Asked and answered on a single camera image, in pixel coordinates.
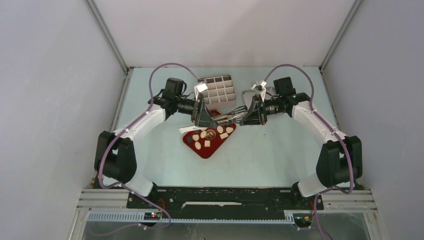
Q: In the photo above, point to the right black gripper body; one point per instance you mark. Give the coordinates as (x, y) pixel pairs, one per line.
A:
(260, 110)

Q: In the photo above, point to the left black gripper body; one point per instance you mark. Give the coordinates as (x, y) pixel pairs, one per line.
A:
(197, 110)

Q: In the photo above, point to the silver metal tongs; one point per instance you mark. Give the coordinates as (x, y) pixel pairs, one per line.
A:
(232, 117)

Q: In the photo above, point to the white oval chocolate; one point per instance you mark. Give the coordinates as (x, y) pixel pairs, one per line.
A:
(197, 145)
(203, 134)
(220, 129)

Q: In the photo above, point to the white square chocolate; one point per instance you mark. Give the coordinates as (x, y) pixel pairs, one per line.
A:
(224, 136)

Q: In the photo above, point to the white heart chocolate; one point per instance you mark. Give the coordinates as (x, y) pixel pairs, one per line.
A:
(229, 130)

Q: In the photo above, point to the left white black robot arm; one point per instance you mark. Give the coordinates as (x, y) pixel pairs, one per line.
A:
(116, 160)

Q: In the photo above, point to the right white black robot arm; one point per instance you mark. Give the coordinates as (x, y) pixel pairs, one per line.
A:
(340, 158)

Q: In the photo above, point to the round foil wrapped chocolate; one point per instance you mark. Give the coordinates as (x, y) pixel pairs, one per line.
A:
(210, 134)

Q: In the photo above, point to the white chocolate piece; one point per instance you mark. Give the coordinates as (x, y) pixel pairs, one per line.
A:
(195, 137)

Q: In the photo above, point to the white divided chocolate box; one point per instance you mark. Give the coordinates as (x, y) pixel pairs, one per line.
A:
(220, 93)

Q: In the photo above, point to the red plastic tray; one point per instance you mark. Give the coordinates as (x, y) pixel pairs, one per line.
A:
(216, 143)

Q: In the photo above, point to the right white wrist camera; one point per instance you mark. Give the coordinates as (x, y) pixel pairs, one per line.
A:
(260, 88)

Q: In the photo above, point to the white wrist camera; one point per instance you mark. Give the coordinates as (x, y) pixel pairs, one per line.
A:
(198, 89)
(260, 88)

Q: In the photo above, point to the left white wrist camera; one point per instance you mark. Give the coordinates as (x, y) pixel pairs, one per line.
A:
(198, 89)

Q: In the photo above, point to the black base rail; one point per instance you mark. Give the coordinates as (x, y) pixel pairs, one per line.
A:
(224, 203)

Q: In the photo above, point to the grey cable duct strip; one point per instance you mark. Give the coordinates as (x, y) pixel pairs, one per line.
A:
(140, 217)

